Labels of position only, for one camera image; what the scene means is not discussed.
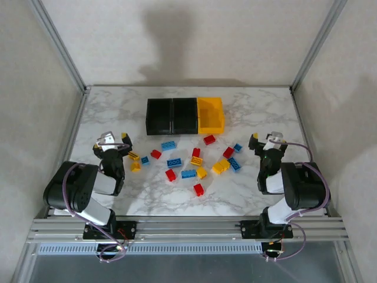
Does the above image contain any aluminium lower frame post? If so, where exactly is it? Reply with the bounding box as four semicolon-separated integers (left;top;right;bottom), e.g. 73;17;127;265
11;242;41;283
335;241;365;283

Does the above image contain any black plastic bin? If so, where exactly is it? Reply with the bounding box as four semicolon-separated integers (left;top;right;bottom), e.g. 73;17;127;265
171;97;199;135
146;98;174;136

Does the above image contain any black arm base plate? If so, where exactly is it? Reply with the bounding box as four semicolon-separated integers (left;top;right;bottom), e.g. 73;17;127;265
82;221;138;240
240;219;295;239

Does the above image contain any grey slotted cable duct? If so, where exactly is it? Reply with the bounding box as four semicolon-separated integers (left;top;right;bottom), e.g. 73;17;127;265
38;243;263;256

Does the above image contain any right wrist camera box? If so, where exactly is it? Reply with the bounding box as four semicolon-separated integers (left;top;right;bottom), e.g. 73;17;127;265
264;131;285;150

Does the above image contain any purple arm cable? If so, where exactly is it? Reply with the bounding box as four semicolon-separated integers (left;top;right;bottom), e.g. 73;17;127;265
263;140;331;263
63;141;132;264

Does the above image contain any aluminium side frame rail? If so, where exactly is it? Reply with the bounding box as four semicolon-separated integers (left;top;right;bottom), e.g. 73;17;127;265
289;87;332;219
45;88;91;221

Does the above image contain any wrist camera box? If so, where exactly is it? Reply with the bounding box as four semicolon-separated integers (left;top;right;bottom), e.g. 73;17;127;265
99;130;117;148
264;131;285;150

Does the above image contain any large yellow lego brick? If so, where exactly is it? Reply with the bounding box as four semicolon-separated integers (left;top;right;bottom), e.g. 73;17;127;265
211;158;231;175

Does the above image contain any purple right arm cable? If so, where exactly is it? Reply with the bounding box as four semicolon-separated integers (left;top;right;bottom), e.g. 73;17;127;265
263;140;331;263

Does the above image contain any wide aluminium mounting rail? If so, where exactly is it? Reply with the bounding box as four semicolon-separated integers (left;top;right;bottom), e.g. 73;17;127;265
25;216;351;244

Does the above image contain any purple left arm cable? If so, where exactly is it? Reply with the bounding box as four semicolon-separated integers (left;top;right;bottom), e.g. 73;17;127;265
63;141;132;264

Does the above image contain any yellow plastic bin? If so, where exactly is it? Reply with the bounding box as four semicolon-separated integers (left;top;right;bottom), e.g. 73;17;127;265
196;96;226;135

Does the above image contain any aluminium upright frame post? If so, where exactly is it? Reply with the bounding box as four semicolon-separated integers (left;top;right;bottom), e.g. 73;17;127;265
289;0;349;92
28;0;91;93

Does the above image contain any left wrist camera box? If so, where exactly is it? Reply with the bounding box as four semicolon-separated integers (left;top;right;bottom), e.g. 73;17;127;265
99;130;117;148

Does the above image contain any small circuit board with wires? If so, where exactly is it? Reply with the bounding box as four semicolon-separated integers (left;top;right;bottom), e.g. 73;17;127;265
263;241;286;256
100;243;130;255

